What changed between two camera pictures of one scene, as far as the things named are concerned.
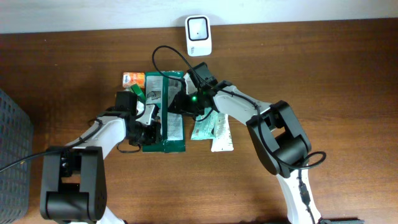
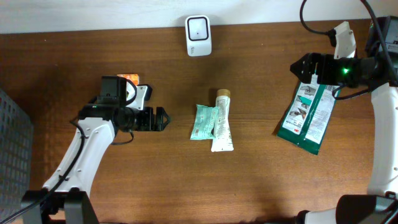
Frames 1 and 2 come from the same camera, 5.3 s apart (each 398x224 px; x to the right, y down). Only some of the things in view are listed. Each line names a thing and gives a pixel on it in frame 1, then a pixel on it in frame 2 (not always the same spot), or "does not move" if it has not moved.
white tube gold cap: x=222 y=137 does not move
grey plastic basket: x=16 y=145 does not move
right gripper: x=178 y=106 to x=324 y=76
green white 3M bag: x=160 y=87 to x=306 y=114
